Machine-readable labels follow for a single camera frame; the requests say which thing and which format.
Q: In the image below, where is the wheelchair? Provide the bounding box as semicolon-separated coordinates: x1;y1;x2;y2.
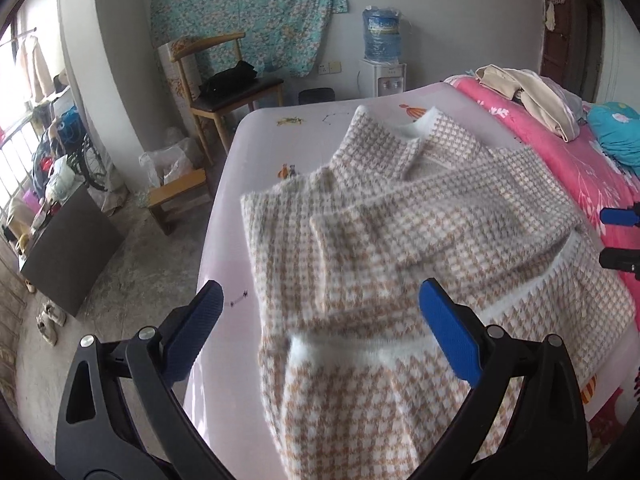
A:
50;105;114;194

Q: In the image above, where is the metal window railing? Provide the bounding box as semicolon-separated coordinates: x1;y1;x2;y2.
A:
0;110;56;221

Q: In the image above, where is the floral print board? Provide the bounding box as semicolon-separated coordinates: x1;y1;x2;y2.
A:
159;35;201;107

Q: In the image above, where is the white plastic container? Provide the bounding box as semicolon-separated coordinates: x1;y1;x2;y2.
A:
47;167;76;204

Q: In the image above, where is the hot pink floral blanket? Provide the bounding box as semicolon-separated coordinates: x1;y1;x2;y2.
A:
442;74;640;261

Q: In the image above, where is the blue water bottle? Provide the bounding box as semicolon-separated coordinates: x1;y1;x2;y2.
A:
362;5;404;63

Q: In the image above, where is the small wooden stool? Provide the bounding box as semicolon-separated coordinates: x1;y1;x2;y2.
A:
147;167;211;236

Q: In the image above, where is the clear plastic bag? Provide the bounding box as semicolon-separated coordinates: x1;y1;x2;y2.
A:
165;126;203;166

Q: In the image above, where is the light grey garment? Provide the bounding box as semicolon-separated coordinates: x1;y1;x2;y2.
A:
547;77;586;141

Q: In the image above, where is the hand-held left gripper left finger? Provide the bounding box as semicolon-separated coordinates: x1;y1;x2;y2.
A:
55;280;236;480

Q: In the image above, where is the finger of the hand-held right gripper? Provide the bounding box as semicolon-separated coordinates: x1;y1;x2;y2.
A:
598;246;640;275
600;206;640;229

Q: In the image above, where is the black board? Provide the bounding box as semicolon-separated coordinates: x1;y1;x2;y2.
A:
20;180;125;318

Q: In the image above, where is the teal floral wall cloth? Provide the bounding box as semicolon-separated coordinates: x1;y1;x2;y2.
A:
150;0;349;79

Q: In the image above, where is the brown wooden door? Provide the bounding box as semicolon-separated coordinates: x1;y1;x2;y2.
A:
540;0;604;82

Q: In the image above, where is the wooden chair with dark seat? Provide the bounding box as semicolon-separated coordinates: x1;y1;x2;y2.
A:
159;31;286;168

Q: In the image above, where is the black bag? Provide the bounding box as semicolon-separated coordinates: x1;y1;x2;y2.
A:
199;60;259;104

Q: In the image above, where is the white plastic bag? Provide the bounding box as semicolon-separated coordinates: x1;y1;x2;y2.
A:
139;147;188;189

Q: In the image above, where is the teal pillow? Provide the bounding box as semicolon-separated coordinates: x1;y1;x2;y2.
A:
586;101;640;177

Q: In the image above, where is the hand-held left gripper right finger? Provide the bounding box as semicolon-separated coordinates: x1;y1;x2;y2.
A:
411;277;588;480

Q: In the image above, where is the white water dispenser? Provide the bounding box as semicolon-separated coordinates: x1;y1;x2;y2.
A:
358;57;407;99

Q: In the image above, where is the tan white houndstooth sweater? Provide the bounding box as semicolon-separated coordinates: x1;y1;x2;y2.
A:
240;106;636;480

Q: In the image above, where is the black seat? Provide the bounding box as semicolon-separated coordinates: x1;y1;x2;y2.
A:
298;88;335;107

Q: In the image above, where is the hanging beige garment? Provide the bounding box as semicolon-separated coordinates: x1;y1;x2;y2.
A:
17;34;55;104

